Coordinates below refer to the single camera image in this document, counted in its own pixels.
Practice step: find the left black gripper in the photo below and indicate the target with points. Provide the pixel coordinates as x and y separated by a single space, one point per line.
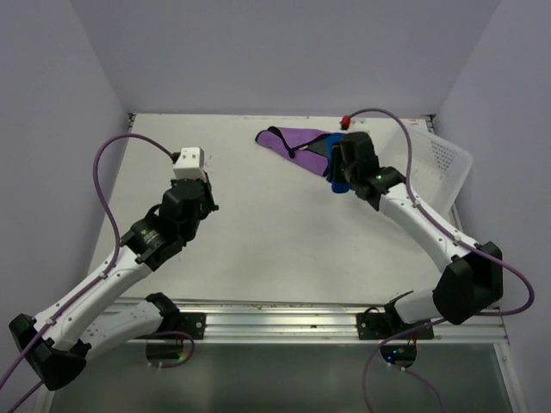
210 203

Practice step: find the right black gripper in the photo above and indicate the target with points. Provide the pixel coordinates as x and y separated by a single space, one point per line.
337 157

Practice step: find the blue towel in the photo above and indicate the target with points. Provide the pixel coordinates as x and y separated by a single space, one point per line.
338 185

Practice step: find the purple towel black trim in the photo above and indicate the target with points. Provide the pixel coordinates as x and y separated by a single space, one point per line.
308 148

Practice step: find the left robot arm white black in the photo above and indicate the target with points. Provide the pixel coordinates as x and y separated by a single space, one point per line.
59 341

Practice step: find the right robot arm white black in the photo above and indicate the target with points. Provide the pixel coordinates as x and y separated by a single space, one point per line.
470 278

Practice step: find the white plastic basket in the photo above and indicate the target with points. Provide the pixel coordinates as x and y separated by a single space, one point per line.
439 168

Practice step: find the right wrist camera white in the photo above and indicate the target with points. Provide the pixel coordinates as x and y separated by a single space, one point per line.
348 124

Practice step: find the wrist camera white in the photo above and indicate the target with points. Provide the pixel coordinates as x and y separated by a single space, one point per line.
188 164
348 124

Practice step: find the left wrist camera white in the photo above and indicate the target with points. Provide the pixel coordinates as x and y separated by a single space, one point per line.
188 164

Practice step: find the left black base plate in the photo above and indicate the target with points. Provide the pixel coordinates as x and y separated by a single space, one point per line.
192 323

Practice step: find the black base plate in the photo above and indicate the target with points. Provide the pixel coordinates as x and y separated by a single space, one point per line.
380 326
192 323

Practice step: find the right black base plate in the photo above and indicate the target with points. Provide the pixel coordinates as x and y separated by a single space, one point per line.
380 326

